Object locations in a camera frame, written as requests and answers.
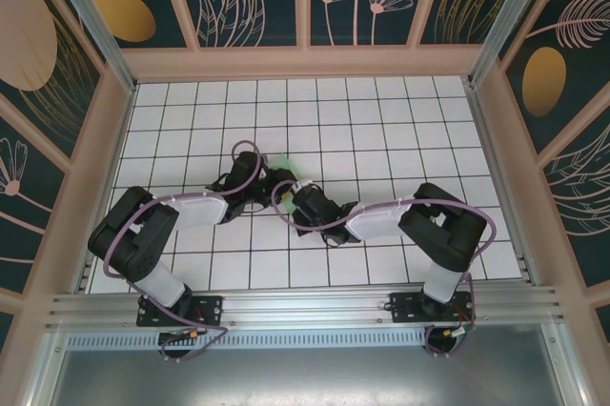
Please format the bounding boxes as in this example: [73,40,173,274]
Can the aluminium side rail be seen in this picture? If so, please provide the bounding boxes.
[464,75,539,284]
[71,255,96,294]

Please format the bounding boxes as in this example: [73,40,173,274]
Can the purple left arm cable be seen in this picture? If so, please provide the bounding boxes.
[102,140,264,363]

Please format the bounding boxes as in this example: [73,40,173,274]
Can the grey metal sheet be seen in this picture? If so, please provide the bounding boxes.
[47,348,573,406]

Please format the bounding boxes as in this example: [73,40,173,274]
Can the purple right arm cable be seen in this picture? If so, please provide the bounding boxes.
[270,179,499,359]

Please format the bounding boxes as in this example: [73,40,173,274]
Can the slotted grey cable duct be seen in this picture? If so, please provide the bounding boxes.
[66,329,430,350]

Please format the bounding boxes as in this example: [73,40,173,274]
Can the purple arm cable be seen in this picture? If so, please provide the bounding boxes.
[102,140,264,363]
[270,179,499,359]

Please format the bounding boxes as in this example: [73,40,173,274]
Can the long aluminium mounting rail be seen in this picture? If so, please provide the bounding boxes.
[45,285,568,331]

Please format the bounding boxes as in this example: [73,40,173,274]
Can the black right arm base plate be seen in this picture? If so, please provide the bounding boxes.
[389,291,478,326]

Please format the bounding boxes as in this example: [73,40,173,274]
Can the aluminium corner post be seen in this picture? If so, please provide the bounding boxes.
[466,0,549,88]
[37,0,139,95]

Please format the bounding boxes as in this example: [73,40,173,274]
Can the aluminium frame bar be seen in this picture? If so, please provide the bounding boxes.
[23,329,71,406]
[540,324,592,406]

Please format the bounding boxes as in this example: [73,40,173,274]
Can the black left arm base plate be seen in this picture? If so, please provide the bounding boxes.
[136,294,225,329]

